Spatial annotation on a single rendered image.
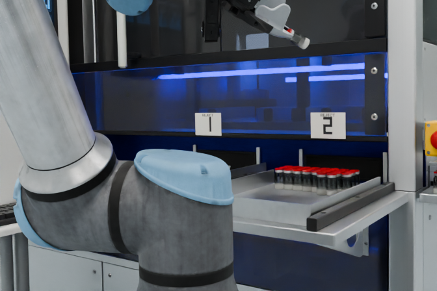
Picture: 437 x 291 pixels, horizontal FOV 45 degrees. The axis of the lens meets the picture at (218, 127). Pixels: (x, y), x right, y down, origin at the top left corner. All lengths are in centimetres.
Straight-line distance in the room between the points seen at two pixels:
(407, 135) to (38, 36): 83
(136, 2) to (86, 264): 117
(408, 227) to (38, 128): 84
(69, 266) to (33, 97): 136
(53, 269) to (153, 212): 138
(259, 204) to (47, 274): 122
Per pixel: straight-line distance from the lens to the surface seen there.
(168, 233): 60
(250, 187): 118
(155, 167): 60
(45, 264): 199
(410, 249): 122
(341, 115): 122
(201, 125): 142
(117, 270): 172
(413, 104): 117
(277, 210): 88
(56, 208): 64
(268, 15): 96
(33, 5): 56
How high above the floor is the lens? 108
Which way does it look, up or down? 3 degrees down
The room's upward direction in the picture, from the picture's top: 1 degrees counter-clockwise
